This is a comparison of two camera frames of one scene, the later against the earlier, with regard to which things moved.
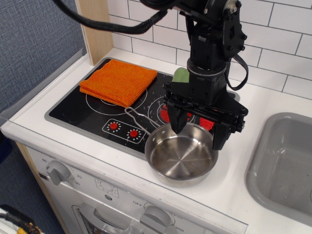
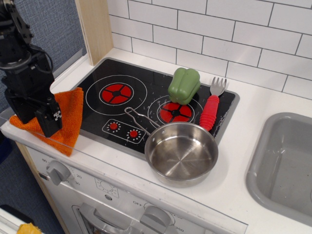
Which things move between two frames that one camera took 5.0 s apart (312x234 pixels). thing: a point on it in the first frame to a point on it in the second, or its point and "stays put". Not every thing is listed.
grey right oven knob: [156, 218] stays put
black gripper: [205, 96] to [28, 88]
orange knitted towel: [119, 82] to [69, 104]
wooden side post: [98, 40] stays put
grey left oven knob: [58, 171] stays put
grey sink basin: [280, 172] stays put
